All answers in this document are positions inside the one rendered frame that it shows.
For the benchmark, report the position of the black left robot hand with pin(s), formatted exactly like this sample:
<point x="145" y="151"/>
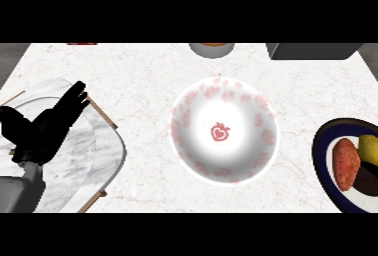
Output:
<point x="46" y="128"/>

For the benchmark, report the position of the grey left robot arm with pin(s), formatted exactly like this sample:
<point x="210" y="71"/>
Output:
<point x="18" y="188"/>

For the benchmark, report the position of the white bowl with red print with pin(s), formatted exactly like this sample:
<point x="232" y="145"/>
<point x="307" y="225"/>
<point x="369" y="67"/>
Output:
<point x="224" y="130"/>

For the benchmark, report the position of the blue rimmed white plate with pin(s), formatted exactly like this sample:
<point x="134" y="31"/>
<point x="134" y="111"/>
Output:
<point x="326" y="166"/>

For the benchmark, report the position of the yellow lemon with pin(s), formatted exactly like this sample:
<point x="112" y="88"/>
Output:
<point x="369" y="149"/>

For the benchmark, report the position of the white marble tray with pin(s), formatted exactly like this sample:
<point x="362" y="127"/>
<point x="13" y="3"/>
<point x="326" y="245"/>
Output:
<point x="81" y="150"/>

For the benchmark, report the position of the small red object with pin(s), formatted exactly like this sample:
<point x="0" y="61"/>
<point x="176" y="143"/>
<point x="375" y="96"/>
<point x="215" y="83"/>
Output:
<point x="81" y="43"/>

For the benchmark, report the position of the grey cup with orange content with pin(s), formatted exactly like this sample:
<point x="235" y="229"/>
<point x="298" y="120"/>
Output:
<point x="211" y="49"/>

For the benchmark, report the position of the dark grey box appliance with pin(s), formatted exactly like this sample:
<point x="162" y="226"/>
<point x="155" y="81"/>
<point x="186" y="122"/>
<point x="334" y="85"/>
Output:
<point x="311" y="51"/>

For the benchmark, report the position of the orange sweet potato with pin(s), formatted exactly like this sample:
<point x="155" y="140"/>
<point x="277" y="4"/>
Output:
<point x="345" y="164"/>

